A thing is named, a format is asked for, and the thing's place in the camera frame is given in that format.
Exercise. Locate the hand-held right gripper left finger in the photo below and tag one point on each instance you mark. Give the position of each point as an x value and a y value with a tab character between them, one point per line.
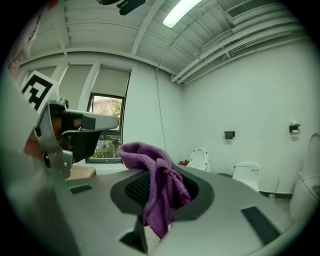
100	200

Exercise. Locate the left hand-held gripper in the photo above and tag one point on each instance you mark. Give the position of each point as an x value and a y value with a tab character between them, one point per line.
41	87

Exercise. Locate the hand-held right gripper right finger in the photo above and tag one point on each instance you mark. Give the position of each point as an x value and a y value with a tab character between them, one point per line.
225	207

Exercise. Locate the white round-bowl toilet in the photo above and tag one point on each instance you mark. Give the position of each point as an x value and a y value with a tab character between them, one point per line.
200	156

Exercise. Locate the purple cloth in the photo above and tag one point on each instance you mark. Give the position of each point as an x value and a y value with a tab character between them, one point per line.
160	180

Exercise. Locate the person's left forearm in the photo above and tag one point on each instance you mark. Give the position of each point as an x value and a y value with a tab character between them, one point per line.
32	146

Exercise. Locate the white labelled toilet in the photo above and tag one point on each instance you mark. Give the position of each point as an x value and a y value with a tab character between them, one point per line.
246	172

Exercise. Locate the black wall-mounted paper holder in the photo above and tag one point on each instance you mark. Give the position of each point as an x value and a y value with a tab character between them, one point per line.
229	134

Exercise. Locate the person's left hand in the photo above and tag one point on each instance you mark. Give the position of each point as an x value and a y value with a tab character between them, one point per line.
57	127

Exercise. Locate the dark framed window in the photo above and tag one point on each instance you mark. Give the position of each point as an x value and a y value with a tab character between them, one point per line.
107	117

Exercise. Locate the brown cardboard box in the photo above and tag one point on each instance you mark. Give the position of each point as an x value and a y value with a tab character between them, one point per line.
82	172

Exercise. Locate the white roller blind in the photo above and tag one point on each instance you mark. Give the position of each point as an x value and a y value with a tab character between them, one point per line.
75	85
112	80

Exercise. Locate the red and teal vacuum cleaner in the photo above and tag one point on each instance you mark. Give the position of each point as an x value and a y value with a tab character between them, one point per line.
184	163

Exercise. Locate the white ceiling pipe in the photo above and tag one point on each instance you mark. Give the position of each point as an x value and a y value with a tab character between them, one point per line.
193	75
186	71

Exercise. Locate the black paper holder with roll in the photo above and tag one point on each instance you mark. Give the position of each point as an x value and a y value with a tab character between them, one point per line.
294	128

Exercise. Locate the person's pink shirt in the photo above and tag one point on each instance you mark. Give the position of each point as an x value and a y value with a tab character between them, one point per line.
32	32

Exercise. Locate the ceiling tube light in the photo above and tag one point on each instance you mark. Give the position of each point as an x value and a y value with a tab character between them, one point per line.
177	13

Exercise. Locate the white ceiling air conditioner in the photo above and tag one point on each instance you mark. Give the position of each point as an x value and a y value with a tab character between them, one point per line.
247	10

